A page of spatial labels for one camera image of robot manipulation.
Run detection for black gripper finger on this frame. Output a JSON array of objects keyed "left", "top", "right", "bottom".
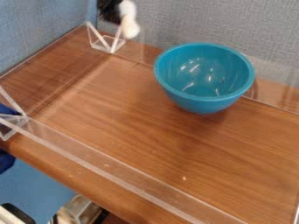
[{"left": 97, "top": 0, "right": 122, "bottom": 25}]

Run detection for white and brown toy mushroom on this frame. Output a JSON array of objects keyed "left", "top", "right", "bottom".
[{"left": 118, "top": 0, "right": 140, "bottom": 39}]

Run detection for blue plastic bowl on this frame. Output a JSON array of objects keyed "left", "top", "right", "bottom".
[{"left": 153, "top": 42, "right": 256, "bottom": 115}]

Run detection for clear acrylic barrier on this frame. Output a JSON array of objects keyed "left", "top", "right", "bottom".
[{"left": 0, "top": 26, "right": 299, "bottom": 224}]

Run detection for blue clamp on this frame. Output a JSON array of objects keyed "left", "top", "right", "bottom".
[{"left": 0, "top": 103, "right": 20, "bottom": 174}]

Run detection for black and white object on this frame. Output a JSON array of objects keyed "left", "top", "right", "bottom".
[{"left": 0, "top": 203, "right": 36, "bottom": 224}]

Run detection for metal frame under table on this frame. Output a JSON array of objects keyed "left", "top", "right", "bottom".
[{"left": 48, "top": 194, "right": 102, "bottom": 224}]

